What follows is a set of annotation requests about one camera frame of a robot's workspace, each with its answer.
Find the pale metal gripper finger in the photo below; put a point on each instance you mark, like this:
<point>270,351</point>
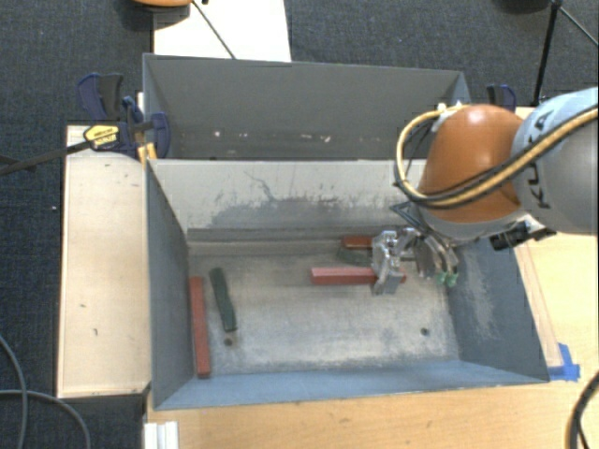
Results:
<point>387,286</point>
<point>384,247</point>

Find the red-brown block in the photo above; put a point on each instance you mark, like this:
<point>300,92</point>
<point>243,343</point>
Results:
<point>341,276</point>
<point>358,241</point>
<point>200,330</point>

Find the dark green flat block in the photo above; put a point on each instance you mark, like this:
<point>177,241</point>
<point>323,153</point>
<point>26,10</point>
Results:
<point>353,257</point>
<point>223,299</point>

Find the grey metal bin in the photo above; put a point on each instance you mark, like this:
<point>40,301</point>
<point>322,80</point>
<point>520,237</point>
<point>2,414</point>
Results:
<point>327,316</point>

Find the pale wood flat board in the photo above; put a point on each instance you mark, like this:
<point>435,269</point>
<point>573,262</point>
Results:
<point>103,269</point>

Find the black cylinder on white bracket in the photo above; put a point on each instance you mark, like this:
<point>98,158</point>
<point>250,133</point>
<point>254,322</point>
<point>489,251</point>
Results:
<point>509,240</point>

